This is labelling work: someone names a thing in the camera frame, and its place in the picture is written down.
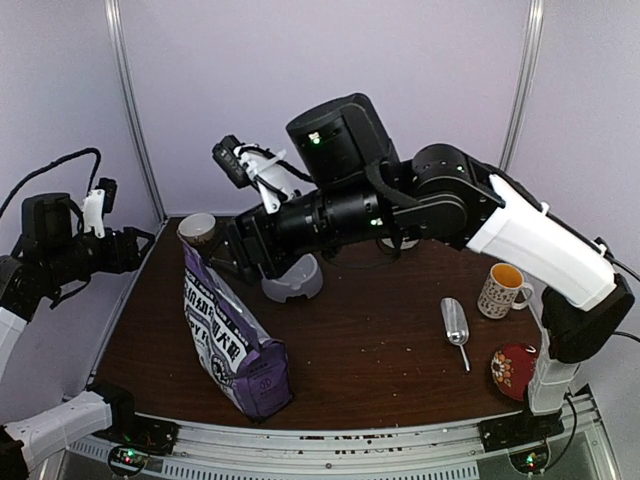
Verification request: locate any grey double pet bowl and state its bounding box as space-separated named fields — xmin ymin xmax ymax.
xmin=261 ymin=254 xmax=324 ymax=303

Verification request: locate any left aluminium frame post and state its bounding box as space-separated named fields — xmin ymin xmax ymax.
xmin=104 ymin=0 xmax=167 ymax=223

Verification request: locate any patterned mug yellow inside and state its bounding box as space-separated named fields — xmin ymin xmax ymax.
xmin=477 ymin=263 xmax=535 ymax=320

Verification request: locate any aluminium frame post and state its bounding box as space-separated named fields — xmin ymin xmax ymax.
xmin=498 ymin=0 xmax=546 ymax=172
xmin=104 ymin=0 xmax=167 ymax=223

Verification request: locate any small white round bowl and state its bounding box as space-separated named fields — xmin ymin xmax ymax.
xmin=177 ymin=213 xmax=216 ymax=247

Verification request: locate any red floral plate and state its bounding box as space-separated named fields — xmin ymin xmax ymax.
xmin=490 ymin=342 xmax=539 ymax=402

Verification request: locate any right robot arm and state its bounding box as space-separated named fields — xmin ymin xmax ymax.
xmin=212 ymin=93 xmax=635 ymax=445

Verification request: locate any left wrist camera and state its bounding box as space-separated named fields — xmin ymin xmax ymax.
xmin=81 ymin=177 xmax=118 ymax=239

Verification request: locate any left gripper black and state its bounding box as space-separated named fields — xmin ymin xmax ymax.
xmin=43 ymin=225 xmax=155 ymax=287

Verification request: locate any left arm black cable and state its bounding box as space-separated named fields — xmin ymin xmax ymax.
xmin=0 ymin=147 xmax=104 ymax=221

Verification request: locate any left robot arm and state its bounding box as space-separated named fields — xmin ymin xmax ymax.
xmin=1 ymin=189 xmax=155 ymax=479

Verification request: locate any right aluminium frame post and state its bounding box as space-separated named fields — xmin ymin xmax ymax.
xmin=498 ymin=0 xmax=546 ymax=172

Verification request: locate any purple puppy food bag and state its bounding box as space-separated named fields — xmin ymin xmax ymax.
xmin=182 ymin=243 xmax=294 ymax=422

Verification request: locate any metal food scoop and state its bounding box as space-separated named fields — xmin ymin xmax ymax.
xmin=440 ymin=297 xmax=471 ymax=373

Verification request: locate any aluminium front rail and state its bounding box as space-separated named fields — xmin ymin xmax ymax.
xmin=64 ymin=394 xmax=616 ymax=480

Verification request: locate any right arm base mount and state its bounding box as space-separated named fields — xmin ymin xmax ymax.
xmin=478 ymin=411 xmax=564 ymax=476

